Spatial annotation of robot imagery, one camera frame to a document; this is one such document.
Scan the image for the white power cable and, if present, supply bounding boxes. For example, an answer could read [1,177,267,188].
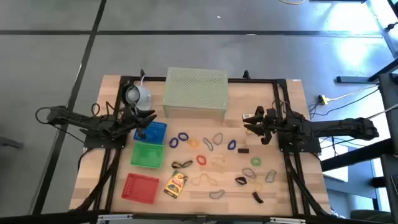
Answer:
[328,84,381,103]

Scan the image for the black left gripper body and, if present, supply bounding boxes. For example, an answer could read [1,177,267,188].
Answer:
[115,104,149,140]

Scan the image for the red plastic basket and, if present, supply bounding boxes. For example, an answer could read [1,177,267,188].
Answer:
[121,172,160,205]

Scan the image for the white desk lamp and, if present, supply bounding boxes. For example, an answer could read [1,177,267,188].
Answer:
[120,81,153,112]

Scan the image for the silver metal bracket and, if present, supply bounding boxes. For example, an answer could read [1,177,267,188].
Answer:
[269,217,307,224]
[96,213,134,223]

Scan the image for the grey cable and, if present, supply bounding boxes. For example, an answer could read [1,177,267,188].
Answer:
[366,104,398,121]

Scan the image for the green plastic basket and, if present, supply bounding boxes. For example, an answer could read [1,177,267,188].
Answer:
[129,142,166,170]

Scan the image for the black mounting rail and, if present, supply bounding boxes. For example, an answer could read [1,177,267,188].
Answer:
[0,210,398,224]

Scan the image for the black metal stand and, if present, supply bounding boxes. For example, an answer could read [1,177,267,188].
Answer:
[320,57,398,224]

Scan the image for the black cables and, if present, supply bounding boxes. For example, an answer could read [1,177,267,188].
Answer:
[307,88,382,121]

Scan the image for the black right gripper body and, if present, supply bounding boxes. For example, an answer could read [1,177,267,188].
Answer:
[254,105,282,146]

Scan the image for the green perforated metal shelf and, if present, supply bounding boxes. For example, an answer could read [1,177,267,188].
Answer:
[162,67,229,121]

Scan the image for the blue plastic basket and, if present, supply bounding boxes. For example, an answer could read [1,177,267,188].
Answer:
[133,120,168,146]

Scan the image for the yellow rubber band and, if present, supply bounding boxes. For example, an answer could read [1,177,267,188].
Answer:
[250,180,265,194]

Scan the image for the yellow crayon box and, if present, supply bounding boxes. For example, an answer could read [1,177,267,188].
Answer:
[164,170,188,199]

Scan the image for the grey furniture foot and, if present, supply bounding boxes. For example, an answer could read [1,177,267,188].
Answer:
[0,136,24,150]

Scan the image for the tan rubber band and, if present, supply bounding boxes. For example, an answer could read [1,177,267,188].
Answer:
[210,154,227,174]
[190,172,219,187]

